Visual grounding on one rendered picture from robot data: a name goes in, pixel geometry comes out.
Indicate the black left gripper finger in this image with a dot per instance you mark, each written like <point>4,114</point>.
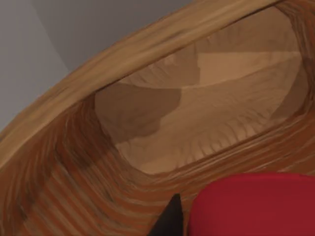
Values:
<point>172,218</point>

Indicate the red can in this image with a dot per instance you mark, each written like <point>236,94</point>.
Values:
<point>251,206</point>

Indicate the brown woven basket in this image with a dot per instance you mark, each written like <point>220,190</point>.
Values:
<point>123,118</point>

